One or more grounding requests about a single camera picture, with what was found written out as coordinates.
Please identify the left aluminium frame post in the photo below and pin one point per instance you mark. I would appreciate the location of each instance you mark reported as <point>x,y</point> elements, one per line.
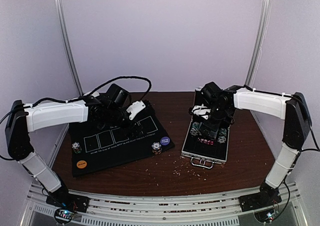
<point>67,46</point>

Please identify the chip row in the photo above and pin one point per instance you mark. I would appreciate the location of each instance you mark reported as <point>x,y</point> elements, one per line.
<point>222,135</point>
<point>194,130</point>

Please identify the red dice in case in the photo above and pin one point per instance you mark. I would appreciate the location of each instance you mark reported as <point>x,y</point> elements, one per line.
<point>205,141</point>

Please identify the black poker mat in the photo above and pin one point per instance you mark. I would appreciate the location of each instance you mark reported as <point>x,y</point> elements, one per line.
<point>107,148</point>

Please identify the orange big blind button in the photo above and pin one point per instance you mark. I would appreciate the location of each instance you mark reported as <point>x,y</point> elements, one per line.
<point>81,164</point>

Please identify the poker chip stack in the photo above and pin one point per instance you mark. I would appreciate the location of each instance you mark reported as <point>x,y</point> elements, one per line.
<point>76,147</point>
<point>156,148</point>

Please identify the playing card deck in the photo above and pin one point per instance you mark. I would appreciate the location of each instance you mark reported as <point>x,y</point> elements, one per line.
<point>208,132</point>

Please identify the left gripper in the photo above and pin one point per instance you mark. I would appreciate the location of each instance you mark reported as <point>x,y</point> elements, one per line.
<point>134,133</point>

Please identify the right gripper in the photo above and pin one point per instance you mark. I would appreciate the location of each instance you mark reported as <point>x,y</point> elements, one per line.
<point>207,123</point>

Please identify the aluminium frame post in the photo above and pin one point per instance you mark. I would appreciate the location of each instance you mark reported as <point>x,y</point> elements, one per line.
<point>260,36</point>
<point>67,46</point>

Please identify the right aluminium frame post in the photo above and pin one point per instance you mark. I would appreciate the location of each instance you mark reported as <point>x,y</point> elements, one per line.
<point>260,36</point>

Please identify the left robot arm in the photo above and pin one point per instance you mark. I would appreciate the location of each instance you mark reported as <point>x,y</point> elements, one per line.
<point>26,118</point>

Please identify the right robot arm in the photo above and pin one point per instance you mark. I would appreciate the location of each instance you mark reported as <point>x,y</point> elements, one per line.
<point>291,108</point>

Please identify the purple small blind button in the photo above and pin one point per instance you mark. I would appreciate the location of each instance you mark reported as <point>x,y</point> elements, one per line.
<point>165,141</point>

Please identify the aluminium poker case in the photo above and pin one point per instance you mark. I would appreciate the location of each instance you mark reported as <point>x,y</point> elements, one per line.
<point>201,155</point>

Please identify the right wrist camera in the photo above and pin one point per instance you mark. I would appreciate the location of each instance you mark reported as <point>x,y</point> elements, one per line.
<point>210,92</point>

